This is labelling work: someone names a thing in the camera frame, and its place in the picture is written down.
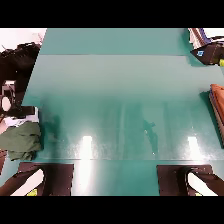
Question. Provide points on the orange garment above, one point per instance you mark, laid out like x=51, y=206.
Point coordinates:
x=218, y=100

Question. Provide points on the green garment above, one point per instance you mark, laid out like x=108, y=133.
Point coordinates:
x=20, y=140

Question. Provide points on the heap of clothes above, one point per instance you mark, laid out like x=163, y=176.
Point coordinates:
x=198, y=36

